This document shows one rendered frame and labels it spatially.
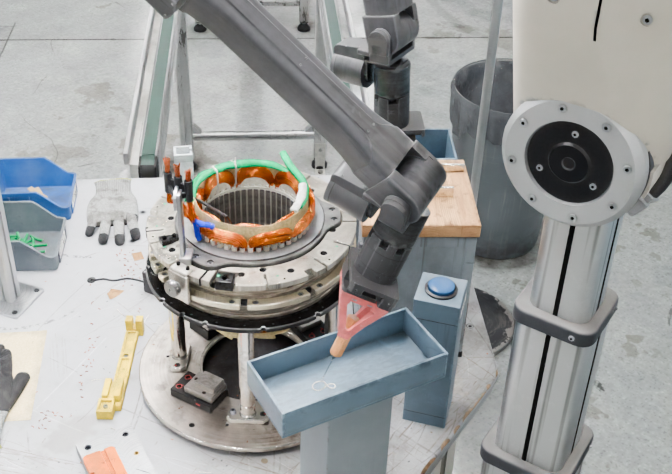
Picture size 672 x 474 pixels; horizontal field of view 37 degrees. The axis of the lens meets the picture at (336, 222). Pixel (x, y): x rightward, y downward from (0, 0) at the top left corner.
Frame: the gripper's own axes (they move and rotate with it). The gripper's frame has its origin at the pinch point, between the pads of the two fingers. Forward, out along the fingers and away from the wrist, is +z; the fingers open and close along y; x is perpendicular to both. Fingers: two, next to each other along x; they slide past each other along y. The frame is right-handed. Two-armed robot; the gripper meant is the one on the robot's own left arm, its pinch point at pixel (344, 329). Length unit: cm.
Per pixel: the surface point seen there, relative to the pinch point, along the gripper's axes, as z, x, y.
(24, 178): 40, -57, -85
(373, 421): 11.9, 9.6, -0.3
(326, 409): 8.5, 1.2, 6.2
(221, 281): 6.4, -16.1, -11.8
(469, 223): -8.5, 18.0, -32.3
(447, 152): -10, 17, -60
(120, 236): 35, -33, -67
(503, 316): 57, 79, -152
